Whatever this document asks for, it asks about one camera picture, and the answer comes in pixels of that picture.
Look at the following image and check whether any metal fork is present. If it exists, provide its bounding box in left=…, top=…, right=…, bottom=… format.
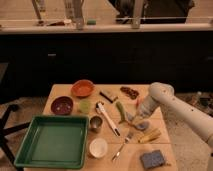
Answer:
left=111, top=132, right=134, bottom=162

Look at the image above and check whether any orange fruit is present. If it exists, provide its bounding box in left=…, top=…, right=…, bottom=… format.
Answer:
left=135, top=97, right=142, bottom=107

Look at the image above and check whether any small metal cup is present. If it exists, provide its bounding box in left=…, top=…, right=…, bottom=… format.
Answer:
left=90, top=116, right=103, bottom=133

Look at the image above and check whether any green plastic tray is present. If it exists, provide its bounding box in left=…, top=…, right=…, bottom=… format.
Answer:
left=14, top=116, right=89, bottom=169

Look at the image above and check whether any dark red bowl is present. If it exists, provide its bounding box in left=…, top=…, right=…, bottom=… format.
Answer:
left=51, top=96, right=73, bottom=115

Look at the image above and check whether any person in dark clothes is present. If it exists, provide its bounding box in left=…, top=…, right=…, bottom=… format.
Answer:
left=108, top=0, right=195, bottom=24

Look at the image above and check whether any green pepper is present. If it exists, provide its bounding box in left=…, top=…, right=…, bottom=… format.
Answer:
left=116, top=101, right=126, bottom=124

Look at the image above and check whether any yellow banana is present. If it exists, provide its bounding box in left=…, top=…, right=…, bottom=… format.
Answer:
left=138, top=129, right=161, bottom=143

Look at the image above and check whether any green sponge on counter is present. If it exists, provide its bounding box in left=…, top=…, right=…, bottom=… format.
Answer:
left=87, top=19, right=96, bottom=25

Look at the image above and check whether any black office chair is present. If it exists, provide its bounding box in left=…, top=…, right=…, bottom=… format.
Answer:
left=0, top=104, right=29, bottom=171

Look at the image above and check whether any blue sponge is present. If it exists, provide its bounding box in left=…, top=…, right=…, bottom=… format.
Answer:
left=140, top=150, right=166, bottom=169

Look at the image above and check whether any black brown block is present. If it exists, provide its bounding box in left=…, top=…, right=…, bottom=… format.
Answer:
left=100, top=91, right=118, bottom=103

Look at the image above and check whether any orange bowl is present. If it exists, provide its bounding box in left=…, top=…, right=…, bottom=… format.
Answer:
left=71, top=79, right=94, bottom=97

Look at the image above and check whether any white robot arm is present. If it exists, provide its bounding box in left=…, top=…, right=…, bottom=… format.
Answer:
left=137, top=82, right=213, bottom=149

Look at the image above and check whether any grey blue towel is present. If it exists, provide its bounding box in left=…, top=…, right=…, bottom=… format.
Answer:
left=126, top=113, right=149, bottom=131

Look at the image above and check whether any dark brown food piece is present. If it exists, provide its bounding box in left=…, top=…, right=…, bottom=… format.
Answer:
left=120, top=86, right=139, bottom=100

